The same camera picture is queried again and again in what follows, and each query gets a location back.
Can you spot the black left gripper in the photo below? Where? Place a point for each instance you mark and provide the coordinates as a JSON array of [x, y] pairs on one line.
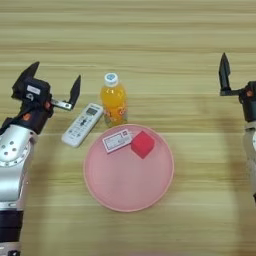
[[36, 116]]

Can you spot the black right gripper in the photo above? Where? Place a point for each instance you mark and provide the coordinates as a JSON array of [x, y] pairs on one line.
[[249, 103]]

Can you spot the orange juice bottle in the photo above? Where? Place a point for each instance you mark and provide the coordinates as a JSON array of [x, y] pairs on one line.
[[114, 100]]

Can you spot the small white labelled card box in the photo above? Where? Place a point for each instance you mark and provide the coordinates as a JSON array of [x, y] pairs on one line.
[[116, 140]]

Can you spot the red cube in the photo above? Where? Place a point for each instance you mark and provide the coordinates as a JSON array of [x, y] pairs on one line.
[[142, 144]]

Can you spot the pink round plate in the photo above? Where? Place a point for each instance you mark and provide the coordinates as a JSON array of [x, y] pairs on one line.
[[126, 183]]

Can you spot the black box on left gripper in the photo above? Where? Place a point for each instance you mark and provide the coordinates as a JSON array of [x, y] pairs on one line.
[[35, 90]]

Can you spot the white remote control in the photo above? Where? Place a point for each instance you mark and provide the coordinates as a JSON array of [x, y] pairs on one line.
[[81, 126]]

